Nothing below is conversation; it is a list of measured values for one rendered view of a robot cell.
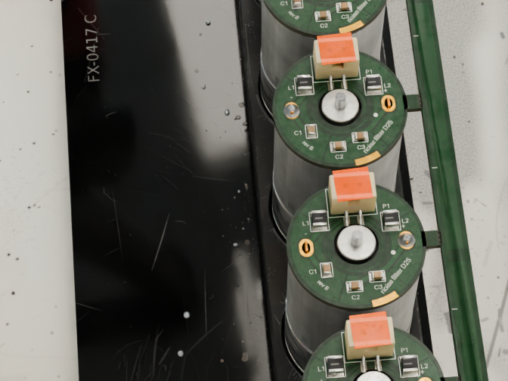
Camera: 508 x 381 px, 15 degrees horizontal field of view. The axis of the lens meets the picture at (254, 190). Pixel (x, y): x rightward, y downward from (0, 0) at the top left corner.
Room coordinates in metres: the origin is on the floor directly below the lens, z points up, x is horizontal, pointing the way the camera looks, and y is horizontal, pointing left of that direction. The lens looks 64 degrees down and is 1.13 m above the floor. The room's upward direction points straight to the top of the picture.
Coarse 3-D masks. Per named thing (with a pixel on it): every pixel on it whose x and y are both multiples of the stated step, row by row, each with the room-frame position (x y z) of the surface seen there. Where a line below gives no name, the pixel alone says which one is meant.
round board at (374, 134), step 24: (288, 72) 0.18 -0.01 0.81; (312, 72) 0.18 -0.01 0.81; (360, 72) 0.18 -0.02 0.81; (384, 72) 0.18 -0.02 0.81; (288, 96) 0.17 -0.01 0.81; (312, 96) 0.17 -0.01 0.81; (360, 96) 0.17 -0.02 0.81; (288, 120) 0.17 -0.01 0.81; (312, 120) 0.17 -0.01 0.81; (360, 120) 0.17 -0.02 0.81; (384, 120) 0.17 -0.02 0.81; (288, 144) 0.16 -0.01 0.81; (312, 144) 0.16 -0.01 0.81; (336, 144) 0.16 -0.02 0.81; (360, 144) 0.16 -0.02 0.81; (384, 144) 0.16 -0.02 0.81; (336, 168) 0.16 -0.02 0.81
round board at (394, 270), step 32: (320, 192) 0.15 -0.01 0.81; (384, 192) 0.15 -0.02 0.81; (320, 224) 0.15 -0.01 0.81; (352, 224) 0.15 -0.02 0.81; (384, 224) 0.15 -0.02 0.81; (416, 224) 0.15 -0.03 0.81; (288, 256) 0.14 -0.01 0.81; (320, 256) 0.14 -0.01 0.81; (384, 256) 0.14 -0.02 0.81; (416, 256) 0.14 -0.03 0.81; (320, 288) 0.14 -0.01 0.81; (352, 288) 0.14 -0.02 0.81; (384, 288) 0.14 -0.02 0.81
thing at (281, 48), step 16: (272, 16) 0.19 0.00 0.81; (272, 32) 0.19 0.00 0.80; (288, 32) 0.19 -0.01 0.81; (368, 32) 0.19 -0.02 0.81; (272, 48) 0.19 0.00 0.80; (288, 48) 0.19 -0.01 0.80; (304, 48) 0.19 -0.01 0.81; (368, 48) 0.19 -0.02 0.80; (272, 64) 0.19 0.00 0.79; (288, 64) 0.19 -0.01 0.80; (272, 80) 0.19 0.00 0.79; (272, 96) 0.19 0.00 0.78; (272, 112) 0.19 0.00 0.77
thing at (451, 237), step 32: (416, 0) 0.20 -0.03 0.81; (416, 32) 0.19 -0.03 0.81; (416, 64) 0.18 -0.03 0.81; (416, 96) 0.17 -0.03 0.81; (448, 128) 0.17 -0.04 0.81; (448, 160) 0.16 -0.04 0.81; (448, 192) 0.15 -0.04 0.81; (448, 224) 0.15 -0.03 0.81; (448, 256) 0.14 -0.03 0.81; (448, 288) 0.14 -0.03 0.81; (480, 352) 0.12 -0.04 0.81
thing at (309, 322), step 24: (336, 240) 0.15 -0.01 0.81; (288, 264) 0.14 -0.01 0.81; (288, 288) 0.14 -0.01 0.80; (288, 312) 0.14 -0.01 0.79; (312, 312) 0.13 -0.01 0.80; (336, 312) 0.13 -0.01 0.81; (360, 312) 0.13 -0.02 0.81; (408, 312) 0.14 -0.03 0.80; (288, 336) 0.14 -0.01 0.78; (312, 336) 0.13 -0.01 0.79
